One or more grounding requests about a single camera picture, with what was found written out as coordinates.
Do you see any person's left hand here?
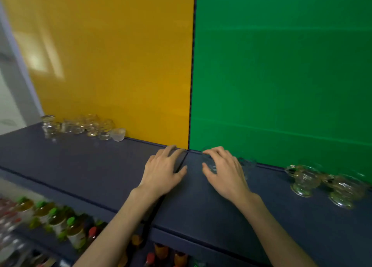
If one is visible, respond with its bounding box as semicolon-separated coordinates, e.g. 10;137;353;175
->
139;144;189;199

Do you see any person's right hand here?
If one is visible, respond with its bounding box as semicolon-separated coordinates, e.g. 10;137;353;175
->
201;145;253;205

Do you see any amber footed mug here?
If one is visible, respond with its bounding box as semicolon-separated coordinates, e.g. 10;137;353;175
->
284;164;323;198
322;173;368;210

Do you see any cluster of glassware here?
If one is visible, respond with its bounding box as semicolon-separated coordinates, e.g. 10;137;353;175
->
40;114;115;141

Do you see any person's right forearm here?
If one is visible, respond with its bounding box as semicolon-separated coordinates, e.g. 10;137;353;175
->
234;193;319;267

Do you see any person's left forearm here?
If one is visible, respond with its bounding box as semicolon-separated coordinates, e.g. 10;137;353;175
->
72;187;165;267

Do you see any group of red-capped bottles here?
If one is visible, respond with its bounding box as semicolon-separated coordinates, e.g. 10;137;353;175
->
87;225;189;267

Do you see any green back panel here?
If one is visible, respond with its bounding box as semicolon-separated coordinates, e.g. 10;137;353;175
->
188;0;372;183

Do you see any orange back panel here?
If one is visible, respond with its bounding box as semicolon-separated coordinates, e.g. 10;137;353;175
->
0;0;195;150

